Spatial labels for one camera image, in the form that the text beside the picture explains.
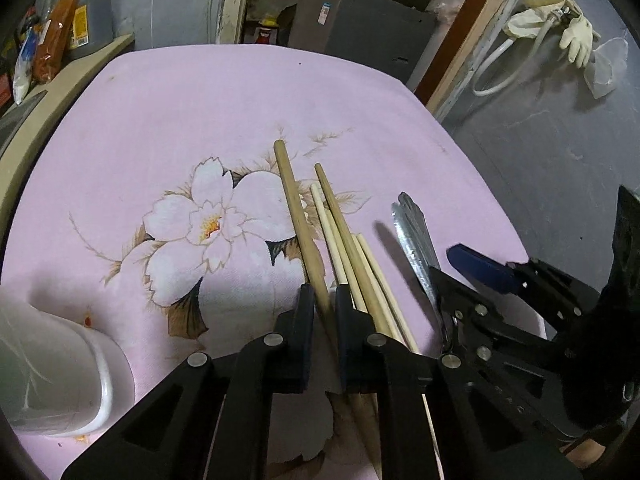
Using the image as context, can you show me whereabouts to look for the wooden door frame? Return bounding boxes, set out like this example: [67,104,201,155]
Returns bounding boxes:
[207,0,518,118]

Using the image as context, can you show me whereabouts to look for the white plastic utensil caddy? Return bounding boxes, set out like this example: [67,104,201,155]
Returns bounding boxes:
[1,290,136,438]

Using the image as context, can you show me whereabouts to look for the cream rubber gloves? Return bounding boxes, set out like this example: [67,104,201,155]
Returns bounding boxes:
[502,0,600,68]

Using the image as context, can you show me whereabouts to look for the white hose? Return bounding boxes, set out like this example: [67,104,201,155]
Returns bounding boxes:
[470,14,557,98]

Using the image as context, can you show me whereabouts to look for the pink floral tablecloth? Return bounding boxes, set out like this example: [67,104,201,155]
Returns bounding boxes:
[0,43,547,480]

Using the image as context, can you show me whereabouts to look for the white seasoning bag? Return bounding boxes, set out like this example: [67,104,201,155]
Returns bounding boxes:
[12,27,38,105]

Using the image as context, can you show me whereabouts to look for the orange spice bag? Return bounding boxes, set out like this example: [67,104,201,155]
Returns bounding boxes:
[32,0,79,84]

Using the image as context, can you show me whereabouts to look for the dark grey cabinet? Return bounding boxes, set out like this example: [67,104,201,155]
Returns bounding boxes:
[288,0,437,84]

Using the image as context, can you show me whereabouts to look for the clear hanging plastic bag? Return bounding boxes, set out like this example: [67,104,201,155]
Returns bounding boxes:
[584,37,628,100]

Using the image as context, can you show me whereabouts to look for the steel fork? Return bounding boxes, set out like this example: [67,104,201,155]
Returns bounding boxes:
[392,192,451,350]

